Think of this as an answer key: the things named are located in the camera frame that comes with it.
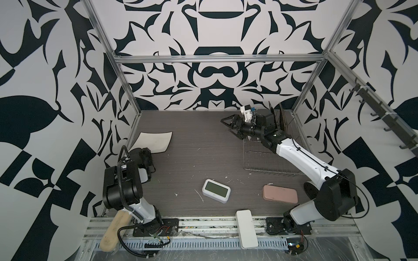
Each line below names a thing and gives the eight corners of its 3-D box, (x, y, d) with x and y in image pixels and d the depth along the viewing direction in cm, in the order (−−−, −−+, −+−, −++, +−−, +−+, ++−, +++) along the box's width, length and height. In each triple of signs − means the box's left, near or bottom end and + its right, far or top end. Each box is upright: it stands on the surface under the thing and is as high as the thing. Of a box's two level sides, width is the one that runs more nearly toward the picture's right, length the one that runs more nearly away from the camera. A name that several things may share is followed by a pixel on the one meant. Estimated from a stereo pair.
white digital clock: (200, 195, 85) (199, 192, 82) (205, 180, 90) (205, 177, 87) (227, 205, 82) (228, 202, 79) (231, 188, 87) (232, 185, 84)
